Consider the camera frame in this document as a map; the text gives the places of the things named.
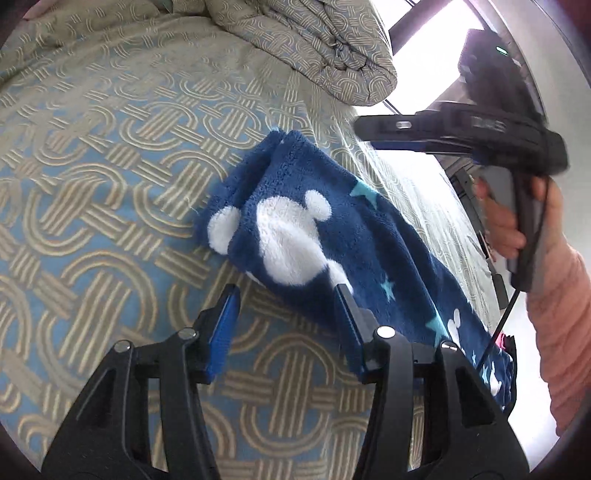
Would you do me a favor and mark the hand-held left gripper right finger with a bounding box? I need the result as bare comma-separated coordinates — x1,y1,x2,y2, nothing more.
334,283,530,480

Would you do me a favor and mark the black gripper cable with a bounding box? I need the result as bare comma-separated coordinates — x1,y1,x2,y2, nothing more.
475,287,522,373

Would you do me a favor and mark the person's right hand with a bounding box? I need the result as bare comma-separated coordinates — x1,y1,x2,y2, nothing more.
473,174,568,262

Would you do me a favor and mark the person's right forearm pink sleeve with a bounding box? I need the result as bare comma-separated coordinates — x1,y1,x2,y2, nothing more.
525,230,591,437

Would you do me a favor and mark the folded patterned beige duvet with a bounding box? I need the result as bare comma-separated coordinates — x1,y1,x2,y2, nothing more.
203,0,399,105

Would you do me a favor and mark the window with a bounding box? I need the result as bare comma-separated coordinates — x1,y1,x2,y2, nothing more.
387,0,490,114

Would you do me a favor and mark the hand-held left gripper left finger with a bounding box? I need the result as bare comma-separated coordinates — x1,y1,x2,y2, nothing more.
41,283,242,480

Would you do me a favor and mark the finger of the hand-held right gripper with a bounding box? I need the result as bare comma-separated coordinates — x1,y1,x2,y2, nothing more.
355,113,445,152

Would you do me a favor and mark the blue fleece mouse-print blanket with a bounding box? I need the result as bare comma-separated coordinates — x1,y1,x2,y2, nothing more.
194,129,517,421

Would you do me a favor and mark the patterned blue beige bed cover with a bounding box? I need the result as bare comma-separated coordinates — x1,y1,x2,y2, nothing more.
0,0,505,480

